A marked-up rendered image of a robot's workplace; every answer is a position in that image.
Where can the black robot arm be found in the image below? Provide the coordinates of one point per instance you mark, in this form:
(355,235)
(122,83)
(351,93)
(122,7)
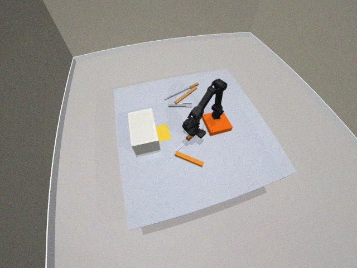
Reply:
(198,111)

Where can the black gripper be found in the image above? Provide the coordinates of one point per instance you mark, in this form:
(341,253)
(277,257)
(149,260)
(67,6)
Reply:
(200,133)

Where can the orange bar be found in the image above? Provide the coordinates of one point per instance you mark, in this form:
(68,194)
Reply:
(189,159)

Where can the wooden bar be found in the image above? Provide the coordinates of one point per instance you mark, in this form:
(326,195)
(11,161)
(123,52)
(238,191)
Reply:
(185,95)

